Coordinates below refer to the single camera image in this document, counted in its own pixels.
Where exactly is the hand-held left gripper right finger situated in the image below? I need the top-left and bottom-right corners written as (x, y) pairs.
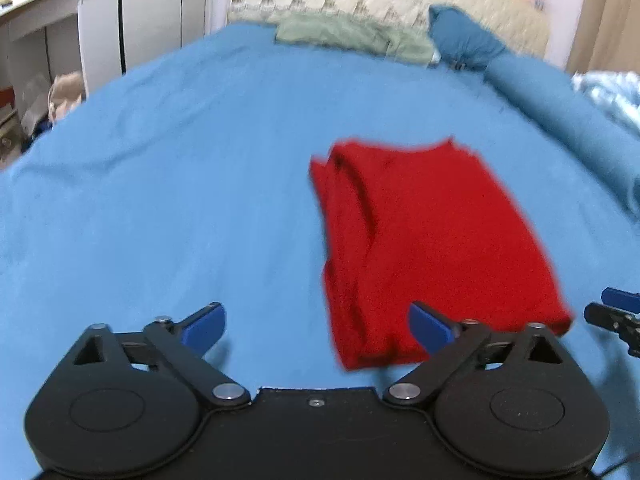
top-left (382, 302), bottom-right (566, 407)

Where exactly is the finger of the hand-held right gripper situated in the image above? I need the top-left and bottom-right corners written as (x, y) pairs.
top-left (584, 287), bottom-right (640, 357)

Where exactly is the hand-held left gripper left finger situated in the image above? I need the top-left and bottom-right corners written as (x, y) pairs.
top-left (70, 302), bottom-right (252, 407)

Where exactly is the red knit sweater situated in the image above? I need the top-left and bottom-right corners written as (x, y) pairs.
top-left (309, 136), bottom-right (577, 373)

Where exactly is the blue bed sheet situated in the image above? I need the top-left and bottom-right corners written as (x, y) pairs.
top-left (0, 22), bottom-right (640, 480)

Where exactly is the blue duvet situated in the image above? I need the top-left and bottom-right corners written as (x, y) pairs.
top-left (483, 54), bottom-right (640, 221)

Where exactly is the white plastic bag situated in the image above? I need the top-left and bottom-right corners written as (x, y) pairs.
top-left (47, 72), bottom-right (87, 124)

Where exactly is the dark blue pillow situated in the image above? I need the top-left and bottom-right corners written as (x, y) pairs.
top-left (428, 5), bottom-right (507, 74)

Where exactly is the beige curtain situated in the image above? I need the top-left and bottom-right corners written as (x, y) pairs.
top-left (566, 0), bottom-right (640, 77)

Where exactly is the green folded cloth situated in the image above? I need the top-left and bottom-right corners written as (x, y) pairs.
top-left (275, 13), bottom-right (437, 67)

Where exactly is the white wardrobe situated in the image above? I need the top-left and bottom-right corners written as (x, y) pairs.
top-left (121, 0), bottom-right (213, 73)

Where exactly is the white desk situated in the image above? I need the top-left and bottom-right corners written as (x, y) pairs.
top-left (0, 0), bottom-right (122, 161)

